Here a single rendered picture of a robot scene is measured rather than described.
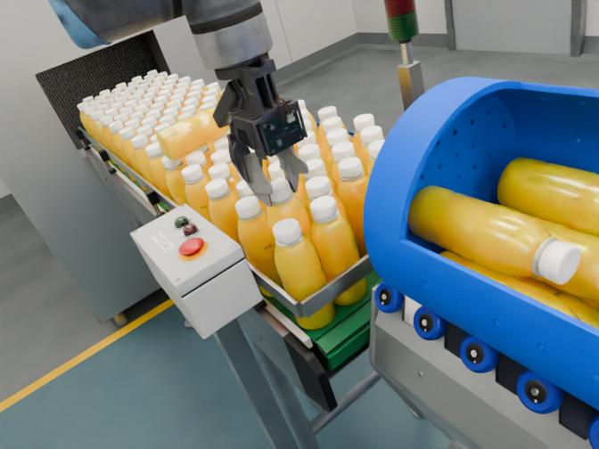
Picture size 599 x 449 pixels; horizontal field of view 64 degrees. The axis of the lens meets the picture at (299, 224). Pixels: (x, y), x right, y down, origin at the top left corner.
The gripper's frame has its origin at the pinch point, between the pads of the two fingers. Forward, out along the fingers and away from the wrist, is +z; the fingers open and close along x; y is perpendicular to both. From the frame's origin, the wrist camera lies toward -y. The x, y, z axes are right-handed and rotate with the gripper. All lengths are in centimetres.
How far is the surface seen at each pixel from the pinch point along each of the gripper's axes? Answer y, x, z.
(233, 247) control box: 6.7, -11.7, 0.4
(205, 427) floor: -71, -27, 110
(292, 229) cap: 7.6, -3.1, 2.3
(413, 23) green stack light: -18, 49, -8
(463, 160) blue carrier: 21.4, 16.2, -2.1
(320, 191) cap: 1.7, 6.1, 3.0
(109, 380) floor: -126, -50, 110
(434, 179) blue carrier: 21.4, 10.8, -2.3
